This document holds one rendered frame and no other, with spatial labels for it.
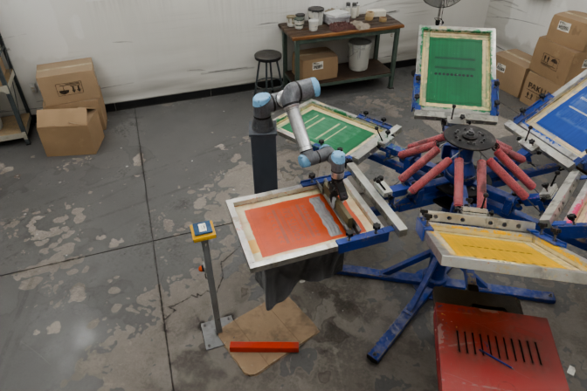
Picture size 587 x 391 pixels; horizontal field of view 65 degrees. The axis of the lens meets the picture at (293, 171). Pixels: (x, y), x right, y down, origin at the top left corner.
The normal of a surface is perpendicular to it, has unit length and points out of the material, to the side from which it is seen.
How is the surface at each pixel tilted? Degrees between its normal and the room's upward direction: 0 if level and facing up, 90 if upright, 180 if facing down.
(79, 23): 90
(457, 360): 0
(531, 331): 0
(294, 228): 0
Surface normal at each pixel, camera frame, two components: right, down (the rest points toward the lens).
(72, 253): 0.00, -0.82
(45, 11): 0.33, 0.55
